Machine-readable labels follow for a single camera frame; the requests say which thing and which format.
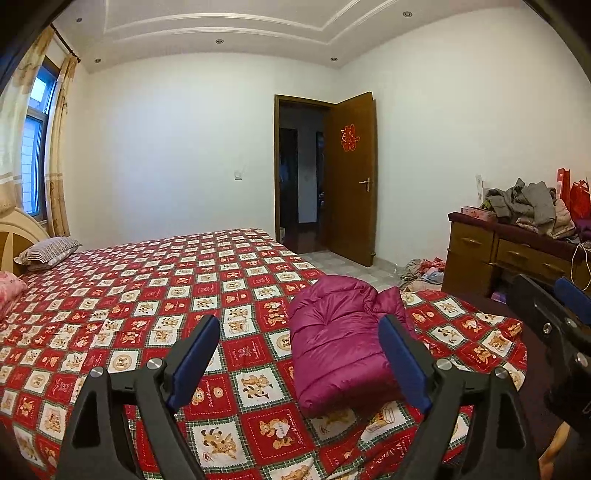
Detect brown wooden door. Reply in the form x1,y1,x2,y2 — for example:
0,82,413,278
322,92,378,267

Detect dark maroon mattress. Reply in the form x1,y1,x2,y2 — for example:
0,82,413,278
443,291,574,455

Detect brown wooden dresser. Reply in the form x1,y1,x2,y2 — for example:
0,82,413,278
442,212,590,297

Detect grey clothes pile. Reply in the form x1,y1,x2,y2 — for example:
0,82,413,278
481,178,576,240

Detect red bear patchwork bedspread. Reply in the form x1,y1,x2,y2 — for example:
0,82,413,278
1,229,527,479

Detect clothes heap on floor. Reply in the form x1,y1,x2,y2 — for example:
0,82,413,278
400,257,446,292

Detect red door decoration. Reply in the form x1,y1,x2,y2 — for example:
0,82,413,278
341,124,361,152

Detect pink box on dresser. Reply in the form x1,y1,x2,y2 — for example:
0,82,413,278
461,206,497,223

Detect striped grey pillow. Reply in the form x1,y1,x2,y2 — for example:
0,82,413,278
14,237,82,271

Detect beige floral curtain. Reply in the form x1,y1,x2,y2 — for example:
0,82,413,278
44,54,78,237

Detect red gift bag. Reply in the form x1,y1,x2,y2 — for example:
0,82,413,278
557,168,591,221

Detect pink floral folded quilt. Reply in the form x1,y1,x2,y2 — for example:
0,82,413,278
0,271,27,318

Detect window with blue frame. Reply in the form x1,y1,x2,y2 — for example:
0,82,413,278
21,58,59,222

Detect sheer patterned curtain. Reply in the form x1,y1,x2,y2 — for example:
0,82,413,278
0,26,54,213

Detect cream wooden headboard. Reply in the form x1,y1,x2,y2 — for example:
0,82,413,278
0,208,49,276

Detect magenta puffer down jacket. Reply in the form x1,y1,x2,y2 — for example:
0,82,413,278
287,275,415,418

